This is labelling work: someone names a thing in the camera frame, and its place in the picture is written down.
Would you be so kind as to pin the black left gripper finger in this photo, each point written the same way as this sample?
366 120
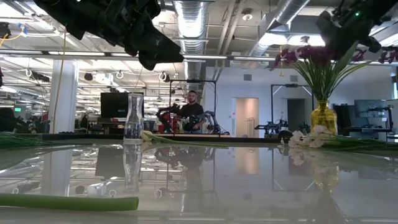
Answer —
164 51
146 62

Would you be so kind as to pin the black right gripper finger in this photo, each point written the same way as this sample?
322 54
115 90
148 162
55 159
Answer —
371 45
332 34

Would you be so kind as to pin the purple blossom flower spray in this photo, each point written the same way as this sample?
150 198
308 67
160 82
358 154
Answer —
359 56
290 56

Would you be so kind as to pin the clear glass vase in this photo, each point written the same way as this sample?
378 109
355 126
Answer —
133 121

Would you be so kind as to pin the yellow glass vase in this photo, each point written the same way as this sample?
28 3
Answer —
324 119

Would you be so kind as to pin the green stem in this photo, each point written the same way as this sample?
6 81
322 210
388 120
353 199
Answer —
77 203

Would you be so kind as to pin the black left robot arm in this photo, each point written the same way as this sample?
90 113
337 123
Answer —
59 15

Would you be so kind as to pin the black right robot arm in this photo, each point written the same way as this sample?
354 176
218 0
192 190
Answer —
388 9

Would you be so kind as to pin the black background robot arm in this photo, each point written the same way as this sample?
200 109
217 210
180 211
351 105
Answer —
273 127
208 121

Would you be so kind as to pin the long ceiling light strip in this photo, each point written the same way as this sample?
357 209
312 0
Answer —
217 57

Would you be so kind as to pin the black computer monitor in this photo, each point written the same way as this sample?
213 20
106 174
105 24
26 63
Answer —
113 105

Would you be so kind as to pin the grey desk monitor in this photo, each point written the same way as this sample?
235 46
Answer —
370 109

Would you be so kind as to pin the person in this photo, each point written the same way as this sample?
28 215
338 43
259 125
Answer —
191 112

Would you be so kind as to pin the dark desk monitor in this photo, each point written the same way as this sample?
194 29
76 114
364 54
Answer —
342 115

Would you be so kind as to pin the dark office desk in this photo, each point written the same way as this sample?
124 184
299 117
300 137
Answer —
370 129

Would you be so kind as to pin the dark grey door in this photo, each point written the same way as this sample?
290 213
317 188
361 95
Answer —
295 113

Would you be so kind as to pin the round white ceiling fixture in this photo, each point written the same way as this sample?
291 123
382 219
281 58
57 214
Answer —
247 15

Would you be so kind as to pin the wooden workbench top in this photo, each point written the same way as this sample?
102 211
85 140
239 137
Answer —
199 135

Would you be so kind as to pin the white pillar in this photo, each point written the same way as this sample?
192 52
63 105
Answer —
63 99

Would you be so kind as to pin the pale pink door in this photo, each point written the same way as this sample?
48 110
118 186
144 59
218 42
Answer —
247 115

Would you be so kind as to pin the green exit sign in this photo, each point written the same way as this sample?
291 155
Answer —
17 109

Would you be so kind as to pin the silver ribbed ceiling duct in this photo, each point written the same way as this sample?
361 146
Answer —
191 25

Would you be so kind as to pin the smooth silver ceiling duct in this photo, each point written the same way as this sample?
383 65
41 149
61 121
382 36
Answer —
280 18

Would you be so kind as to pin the grey wall vent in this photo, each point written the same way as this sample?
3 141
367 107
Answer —
294 78
247 77

